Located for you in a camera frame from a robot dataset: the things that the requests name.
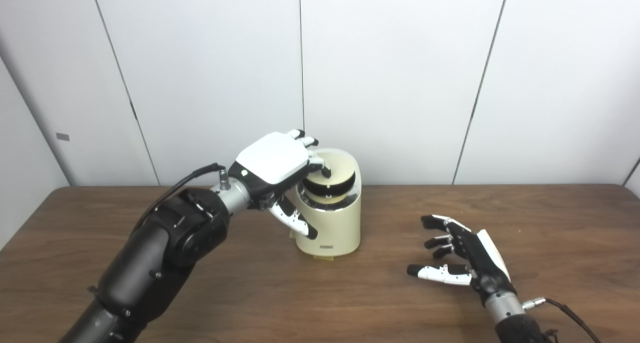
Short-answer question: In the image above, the white and black left hand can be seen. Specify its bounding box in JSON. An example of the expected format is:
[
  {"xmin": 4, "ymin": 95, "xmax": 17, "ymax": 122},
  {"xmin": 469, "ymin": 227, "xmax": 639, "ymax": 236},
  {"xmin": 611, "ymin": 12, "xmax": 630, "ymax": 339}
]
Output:
[{"xmin": 228, "ymin": 129, "xmax": 332, "ymax": 241}]

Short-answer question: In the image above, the white and black right hand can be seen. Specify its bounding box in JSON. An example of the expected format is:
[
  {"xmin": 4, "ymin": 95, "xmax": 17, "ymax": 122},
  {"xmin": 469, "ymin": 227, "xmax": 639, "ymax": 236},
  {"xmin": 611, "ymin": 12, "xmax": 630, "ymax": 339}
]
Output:
[{"xmin": 406, "ymin": 214, "xmax": 517, "ymax": 306}]

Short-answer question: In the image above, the cream round bin lid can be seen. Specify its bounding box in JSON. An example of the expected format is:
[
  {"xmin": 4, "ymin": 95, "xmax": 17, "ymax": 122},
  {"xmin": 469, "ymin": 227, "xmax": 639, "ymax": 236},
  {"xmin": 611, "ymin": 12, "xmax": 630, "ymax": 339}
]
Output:
[{"xmin": 304, "ymin": 151, "xmax": 357, "ymax": 204}]

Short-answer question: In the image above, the cream-colored bin body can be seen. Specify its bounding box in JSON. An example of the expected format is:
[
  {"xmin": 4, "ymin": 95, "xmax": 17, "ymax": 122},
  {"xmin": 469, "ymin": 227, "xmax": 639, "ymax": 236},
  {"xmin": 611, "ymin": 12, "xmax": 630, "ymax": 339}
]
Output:
[{"xmin": 294, "ymin": 148, "xmax": 362, "ymax": 258}]

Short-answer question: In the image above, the yellow tape under bin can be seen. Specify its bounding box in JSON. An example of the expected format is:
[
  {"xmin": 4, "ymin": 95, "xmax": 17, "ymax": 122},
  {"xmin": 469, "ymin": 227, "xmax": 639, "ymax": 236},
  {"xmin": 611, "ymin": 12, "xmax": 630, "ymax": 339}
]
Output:
[{"xmin": 289, "ymin": 230, "xmax": 335, "ymax": 262}]

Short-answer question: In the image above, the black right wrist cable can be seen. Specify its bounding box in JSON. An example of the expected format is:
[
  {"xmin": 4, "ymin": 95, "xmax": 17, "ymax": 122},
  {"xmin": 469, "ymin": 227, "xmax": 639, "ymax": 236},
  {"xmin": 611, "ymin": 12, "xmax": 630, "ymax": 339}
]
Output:
[{"xmin": 522, "ymin": 297, "xmax": 603, "ymax": 343}]

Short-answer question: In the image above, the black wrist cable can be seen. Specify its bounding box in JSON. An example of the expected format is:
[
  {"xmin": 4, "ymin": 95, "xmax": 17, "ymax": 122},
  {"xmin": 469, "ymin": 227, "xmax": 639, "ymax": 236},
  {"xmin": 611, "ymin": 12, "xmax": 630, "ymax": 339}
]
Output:
[
  {"xmin": 522, "ymin": 297, "xmax": 603, "ymax": 343},
  {"xmin": 134, "ymin": 163, "xmax": 232, "ymax": 230}
]

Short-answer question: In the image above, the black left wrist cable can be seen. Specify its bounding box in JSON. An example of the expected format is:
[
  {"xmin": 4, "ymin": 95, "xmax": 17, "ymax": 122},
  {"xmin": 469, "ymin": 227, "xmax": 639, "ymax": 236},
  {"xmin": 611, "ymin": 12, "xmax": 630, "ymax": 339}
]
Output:
[{"xmin": 134, "ymin": 163, "xmax": 232, "ymax": 230}]

